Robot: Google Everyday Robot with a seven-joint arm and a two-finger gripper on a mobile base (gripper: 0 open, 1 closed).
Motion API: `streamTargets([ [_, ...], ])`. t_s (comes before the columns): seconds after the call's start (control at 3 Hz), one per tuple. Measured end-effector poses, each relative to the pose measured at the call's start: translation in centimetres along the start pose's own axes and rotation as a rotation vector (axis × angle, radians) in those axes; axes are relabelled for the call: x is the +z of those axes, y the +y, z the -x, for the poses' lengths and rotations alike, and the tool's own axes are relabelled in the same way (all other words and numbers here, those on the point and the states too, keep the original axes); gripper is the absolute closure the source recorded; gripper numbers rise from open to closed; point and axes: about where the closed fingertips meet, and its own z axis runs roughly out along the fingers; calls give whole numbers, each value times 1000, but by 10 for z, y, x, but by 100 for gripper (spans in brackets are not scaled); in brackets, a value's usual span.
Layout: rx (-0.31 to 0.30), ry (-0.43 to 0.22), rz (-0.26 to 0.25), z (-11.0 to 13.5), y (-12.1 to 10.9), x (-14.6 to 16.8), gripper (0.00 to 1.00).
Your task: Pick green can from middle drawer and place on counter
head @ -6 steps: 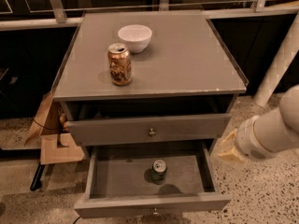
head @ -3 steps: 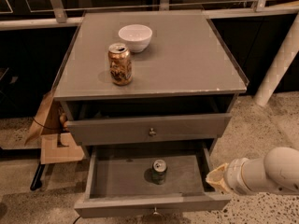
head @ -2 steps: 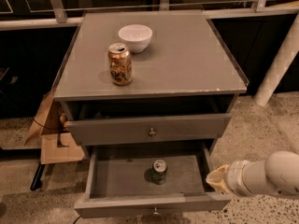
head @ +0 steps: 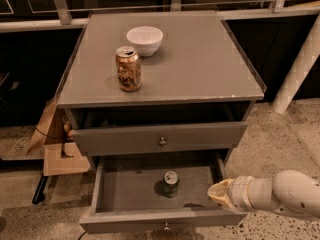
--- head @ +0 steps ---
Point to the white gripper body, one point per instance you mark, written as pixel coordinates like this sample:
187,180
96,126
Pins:
239,193

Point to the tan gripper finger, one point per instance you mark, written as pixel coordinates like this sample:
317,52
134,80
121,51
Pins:
219,193

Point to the green soda can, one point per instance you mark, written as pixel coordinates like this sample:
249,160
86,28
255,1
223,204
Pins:
170,183

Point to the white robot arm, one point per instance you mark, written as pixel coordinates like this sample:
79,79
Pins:
288,193

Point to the grey top drawer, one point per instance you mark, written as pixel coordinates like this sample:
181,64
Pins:
145,139

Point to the brass top drawer knob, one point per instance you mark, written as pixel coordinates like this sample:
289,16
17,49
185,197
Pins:
162,142

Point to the grey open middle drawer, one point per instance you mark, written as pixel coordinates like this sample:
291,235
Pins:
128,193

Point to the grey drawer cabinet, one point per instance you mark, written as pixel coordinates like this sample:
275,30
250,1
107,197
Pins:
197,76

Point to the gold brown soda can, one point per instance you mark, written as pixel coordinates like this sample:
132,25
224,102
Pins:
128,68

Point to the white ceramic bowl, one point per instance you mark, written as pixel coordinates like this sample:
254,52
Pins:
145,39

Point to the white diagonal post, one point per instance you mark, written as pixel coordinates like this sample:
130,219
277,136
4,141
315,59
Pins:
299,70

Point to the metal railing frame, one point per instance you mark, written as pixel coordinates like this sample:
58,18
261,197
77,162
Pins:
23,15

